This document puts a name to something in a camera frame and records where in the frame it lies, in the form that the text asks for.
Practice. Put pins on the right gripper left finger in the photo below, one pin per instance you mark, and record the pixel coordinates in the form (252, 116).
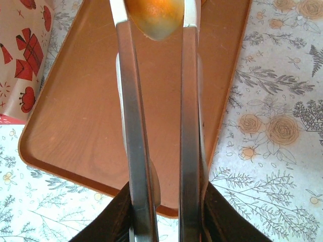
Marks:
(113, 221)

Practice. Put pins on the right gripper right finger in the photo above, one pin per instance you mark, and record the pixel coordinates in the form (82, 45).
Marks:
(227, 224)

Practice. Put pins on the steel tongs with white tips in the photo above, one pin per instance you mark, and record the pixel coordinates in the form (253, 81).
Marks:
(137, 151)

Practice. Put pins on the red white paper bag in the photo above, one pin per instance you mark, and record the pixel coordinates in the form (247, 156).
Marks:
(22, 50)

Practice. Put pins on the round brown bun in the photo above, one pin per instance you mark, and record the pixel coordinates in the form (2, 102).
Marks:
(154, 15)

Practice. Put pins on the floral print tablecloth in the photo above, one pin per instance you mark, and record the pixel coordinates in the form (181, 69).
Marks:
(272, 126)

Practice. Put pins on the brown wooden tray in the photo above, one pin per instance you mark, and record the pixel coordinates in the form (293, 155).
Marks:
(88, 113)

